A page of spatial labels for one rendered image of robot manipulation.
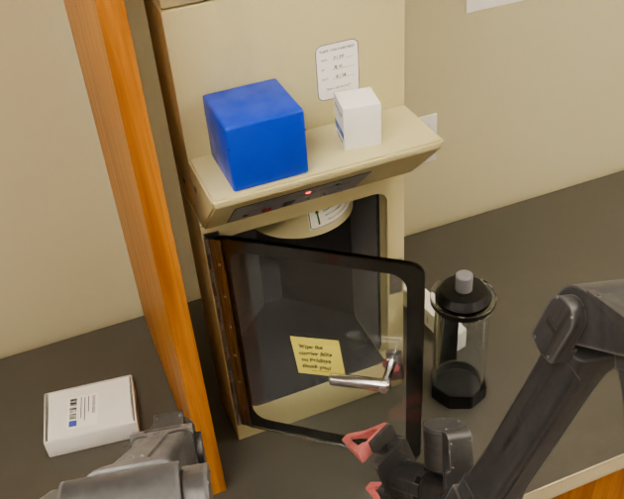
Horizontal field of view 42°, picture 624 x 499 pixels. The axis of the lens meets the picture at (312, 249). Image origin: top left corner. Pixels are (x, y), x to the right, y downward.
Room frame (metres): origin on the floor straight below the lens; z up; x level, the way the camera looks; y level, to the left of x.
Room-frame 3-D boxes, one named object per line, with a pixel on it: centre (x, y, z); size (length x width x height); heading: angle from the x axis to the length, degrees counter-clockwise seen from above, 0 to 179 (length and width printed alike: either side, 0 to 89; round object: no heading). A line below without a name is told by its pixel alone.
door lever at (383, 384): (0.83, -0.06, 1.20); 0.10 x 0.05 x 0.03; 70
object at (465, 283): (1.02, -0.24, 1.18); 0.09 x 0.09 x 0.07
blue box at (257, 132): (0.91, 0.06, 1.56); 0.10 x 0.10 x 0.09; 19
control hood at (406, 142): (0.94, -0.02, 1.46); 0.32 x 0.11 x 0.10; 109
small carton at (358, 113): (0.96, -0.07, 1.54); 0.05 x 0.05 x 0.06; 9
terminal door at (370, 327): (0.88, 0.00, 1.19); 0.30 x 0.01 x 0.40; 70
